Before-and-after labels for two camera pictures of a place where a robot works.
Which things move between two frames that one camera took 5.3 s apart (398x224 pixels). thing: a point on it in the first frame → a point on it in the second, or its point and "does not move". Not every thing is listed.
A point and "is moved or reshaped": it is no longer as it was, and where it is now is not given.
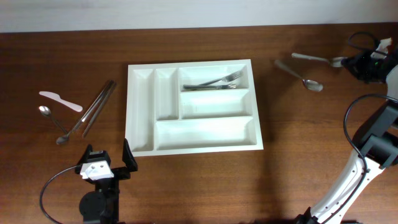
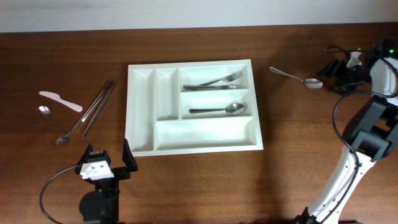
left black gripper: [119, 172] does not move
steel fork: [226, 79] does not move
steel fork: [191, 86] does not move
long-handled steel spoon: [64, 138] does not move
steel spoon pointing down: [310, 84] is moved or reshaped
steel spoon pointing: [335, 61] → [233, 109]
